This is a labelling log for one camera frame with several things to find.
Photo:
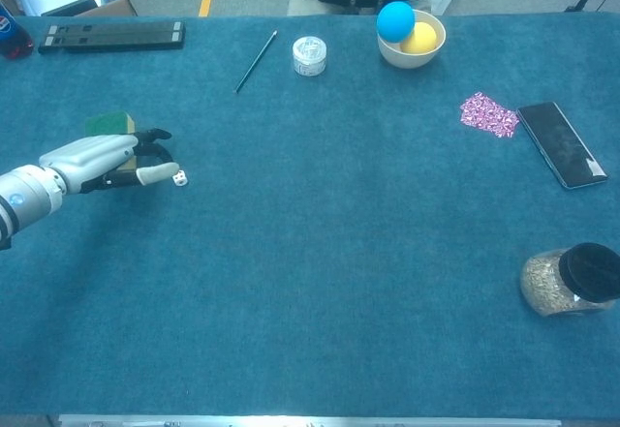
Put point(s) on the blue ball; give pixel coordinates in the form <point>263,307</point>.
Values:
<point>395,21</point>

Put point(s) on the black ridged bar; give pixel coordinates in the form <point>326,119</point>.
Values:
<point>111,41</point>
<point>114,27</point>

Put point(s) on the yellow ball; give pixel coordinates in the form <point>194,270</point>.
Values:
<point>419,39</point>

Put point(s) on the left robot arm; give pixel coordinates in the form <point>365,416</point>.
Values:
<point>24,199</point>

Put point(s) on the pepsi bottle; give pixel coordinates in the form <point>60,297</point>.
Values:
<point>12,30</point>

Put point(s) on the grain jar with black lid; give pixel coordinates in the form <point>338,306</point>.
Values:
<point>557,279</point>

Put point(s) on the aluminium table edge rail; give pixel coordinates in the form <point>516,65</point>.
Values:
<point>310,421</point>

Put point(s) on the white die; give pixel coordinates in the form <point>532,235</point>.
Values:
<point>180,178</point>

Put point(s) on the green yellow sponge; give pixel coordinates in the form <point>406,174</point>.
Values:
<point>109,123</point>

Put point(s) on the clear round clip box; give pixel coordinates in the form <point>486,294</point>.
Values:
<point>309,56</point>

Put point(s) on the beige bowl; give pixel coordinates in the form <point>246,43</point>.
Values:
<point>412,59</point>

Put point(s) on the black smartphone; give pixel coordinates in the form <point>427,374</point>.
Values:
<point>559,143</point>

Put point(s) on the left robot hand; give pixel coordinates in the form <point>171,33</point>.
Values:
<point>97,158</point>

